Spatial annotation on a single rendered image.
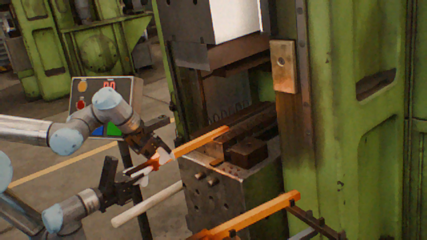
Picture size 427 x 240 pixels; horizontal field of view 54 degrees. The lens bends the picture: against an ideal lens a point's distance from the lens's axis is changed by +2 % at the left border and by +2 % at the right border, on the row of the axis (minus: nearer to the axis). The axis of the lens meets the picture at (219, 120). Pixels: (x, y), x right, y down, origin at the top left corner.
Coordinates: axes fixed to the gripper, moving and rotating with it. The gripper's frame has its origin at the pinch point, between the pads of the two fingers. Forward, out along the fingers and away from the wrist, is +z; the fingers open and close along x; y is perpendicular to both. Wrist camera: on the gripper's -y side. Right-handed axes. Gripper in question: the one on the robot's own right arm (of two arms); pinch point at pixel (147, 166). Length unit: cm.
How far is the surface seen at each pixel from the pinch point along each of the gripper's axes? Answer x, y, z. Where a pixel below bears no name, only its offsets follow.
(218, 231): 39.1, 6.4, -3.7
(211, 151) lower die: 0.3, 6.2, 27.7
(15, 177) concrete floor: -274, 99, 10
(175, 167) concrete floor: -157, 99, 106
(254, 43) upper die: 8, -31, 50
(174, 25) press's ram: -8, -42, 27
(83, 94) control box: -64, -13, 10
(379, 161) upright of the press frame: 42, 21, 77
